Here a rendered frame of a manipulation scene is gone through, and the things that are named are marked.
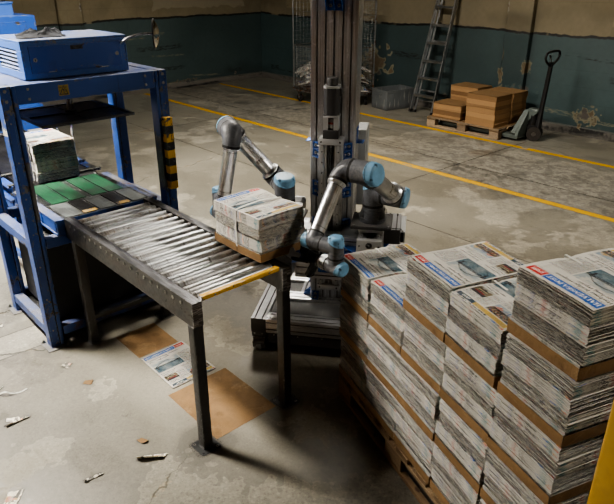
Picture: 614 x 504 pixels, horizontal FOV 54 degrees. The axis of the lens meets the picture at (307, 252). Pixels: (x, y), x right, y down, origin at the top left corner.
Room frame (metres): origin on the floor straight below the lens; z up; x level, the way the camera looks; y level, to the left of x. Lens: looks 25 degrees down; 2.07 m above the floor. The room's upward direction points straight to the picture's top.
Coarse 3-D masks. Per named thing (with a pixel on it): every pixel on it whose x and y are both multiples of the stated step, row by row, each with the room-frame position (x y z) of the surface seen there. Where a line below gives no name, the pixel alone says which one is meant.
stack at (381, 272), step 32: (352, 256) 2.66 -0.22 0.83; (384, 256) 2.66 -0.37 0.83; (352, 288) 2.57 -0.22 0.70; (384, 288) 2.33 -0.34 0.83; (352, 320) 2.54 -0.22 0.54; (384, 320) 2.28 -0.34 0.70; (416, 320) 2.07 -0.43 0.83; (352, 352) 2.55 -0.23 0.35; (384, 352) 2.26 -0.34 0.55; (416, 352) 2.04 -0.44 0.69; (448, 352) 1.86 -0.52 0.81; (416, 384) 2.01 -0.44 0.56; (448, 384) 1.84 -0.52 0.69; (480, 384) 1.69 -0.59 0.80; (384, 416) 2.23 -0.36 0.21; (448, 416) 1.82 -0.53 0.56; (480, 416) 1.66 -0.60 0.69; (384, 448) 2.23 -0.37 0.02; (416, 448) 1.99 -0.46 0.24; (448, 448) 1.80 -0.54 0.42; (480, 448) 1.64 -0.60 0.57; (416, 480) 1.96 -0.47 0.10; (448, 480) 1.77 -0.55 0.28; (480, 480) 1.62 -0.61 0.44
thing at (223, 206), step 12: (240, 192) 3.00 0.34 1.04; (252, 192) 3.00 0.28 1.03; (264, 192) 3.00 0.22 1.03; (216, 204) 2.87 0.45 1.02; (228, 204) 2.82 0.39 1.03; (240, 204) 2.83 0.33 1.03; (216, 216) 2.88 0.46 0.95; (228, 216) 2.79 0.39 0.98; (216, 228) 2.89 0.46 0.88; (228, 228) 2.81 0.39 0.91
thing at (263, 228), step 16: (256, 208) 2.78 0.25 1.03; (272, 208) 2.77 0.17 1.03; (288, 208) 2.76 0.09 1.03; (240, 224) 2.73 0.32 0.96; (256, 224) 2.63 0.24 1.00; (272, 224) 2.68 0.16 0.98; (288, 224) 2.74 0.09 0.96; (256, 240) 2.64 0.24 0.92; (272, 240) 2.67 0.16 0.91; (288, 240) 2.73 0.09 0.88
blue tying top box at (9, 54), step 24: (0, 48) 3.55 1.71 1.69; (24, 48) 3.32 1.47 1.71; (48, 48) 3.40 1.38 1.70; (72, 48) 3.49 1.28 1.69; (96, 48) 3.58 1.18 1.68; (120, 48) 3.68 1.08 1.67; (24, 72) 3.31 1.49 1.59; (48, 72) 3.39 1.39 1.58; (72, 72) 3.48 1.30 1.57; (96, 72) 3.57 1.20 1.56
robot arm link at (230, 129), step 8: (232, 120) 3.21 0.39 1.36; (224, 128) 3.17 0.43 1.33; (232, 128) 3.16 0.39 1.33; (240, 128) 3.19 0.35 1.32; (224, 136) 3.14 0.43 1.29; (232, 136) 3.13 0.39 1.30; (240, 136) 3.16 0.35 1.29; (224, 144) 3.13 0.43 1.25; (232, 144) 3.12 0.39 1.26; (240, 144) 3.16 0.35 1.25; (224, 152) 3.14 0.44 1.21; (232, 152) 3.13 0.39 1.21; (224, 160) 3.13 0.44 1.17; (232, 160) 3.13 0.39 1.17; (224, 168) 3.12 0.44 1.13; (232, 168) 3.13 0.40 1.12; (224, 176) 3.12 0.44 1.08; (232, 176) 3.13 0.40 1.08; (224, 184) 3.12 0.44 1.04; (232, 184) 3.14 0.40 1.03; (224, 192) 3.11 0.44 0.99
